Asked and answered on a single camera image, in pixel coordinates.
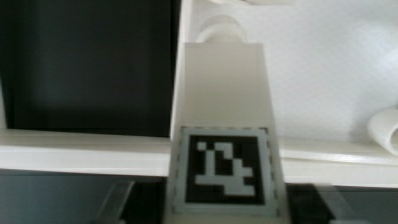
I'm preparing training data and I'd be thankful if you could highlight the white L-shaped fence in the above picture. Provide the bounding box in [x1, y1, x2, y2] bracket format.
[0, 78, 398, 188]

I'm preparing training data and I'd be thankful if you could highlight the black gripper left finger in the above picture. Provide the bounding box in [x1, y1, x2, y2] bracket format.
[93, 181, 166, 224]

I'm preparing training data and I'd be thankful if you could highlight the white desk top tray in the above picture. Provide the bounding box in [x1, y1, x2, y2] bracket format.
[173, 0, 398, 156]

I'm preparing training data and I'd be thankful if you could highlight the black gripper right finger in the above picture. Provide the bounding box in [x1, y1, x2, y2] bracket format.
[287, 183, 368, 224]

